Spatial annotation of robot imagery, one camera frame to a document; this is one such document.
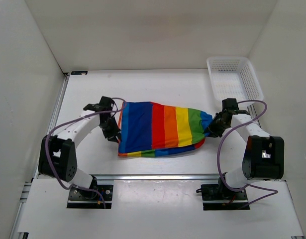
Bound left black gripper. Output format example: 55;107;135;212
99;116;122;143

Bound rainbow striped shorts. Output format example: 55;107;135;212
118;102;212;157

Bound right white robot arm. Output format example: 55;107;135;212
205;98;285;199

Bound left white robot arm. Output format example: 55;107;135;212
38;96;124;199

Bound white plastic basket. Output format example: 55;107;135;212
206;56;264;102

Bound black corner label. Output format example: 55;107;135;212
71;71;88;75

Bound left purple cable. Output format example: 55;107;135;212
45;98;127;209

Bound purple cable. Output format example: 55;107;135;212
45;98;127;209
217;100;279;209

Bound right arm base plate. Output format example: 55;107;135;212
196;178;250;211

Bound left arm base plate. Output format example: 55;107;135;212
67;183;113;209

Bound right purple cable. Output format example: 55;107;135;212
217;100;279;209

